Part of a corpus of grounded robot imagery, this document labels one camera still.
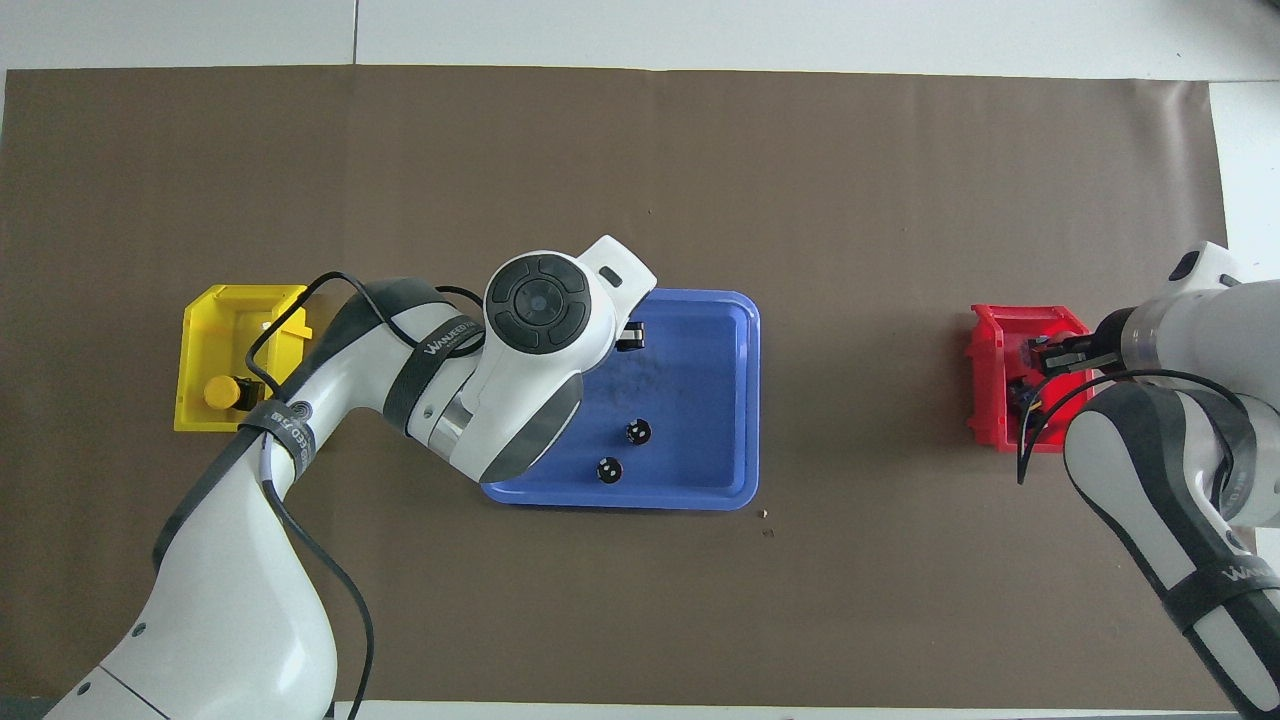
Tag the dark cylindrical capacitor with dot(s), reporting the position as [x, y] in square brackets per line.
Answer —
[637, 432]
[608, 470]

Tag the yellow plastic bin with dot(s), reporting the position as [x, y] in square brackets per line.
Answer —
[200, 330]

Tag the blue plastic tray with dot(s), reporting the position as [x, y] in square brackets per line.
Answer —
[700, 400]

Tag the brown paper table mat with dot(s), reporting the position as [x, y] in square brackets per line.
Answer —
[850, 200]

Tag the red plastic bin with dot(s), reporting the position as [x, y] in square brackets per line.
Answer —
[990, 400]

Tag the yellow push button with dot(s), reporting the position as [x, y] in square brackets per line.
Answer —
[218, 392]

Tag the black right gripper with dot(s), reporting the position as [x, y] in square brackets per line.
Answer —
[1105, 345]

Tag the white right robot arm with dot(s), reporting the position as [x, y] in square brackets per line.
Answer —
[1200, 330]

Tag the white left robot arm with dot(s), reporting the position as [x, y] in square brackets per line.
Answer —
[230, 600]

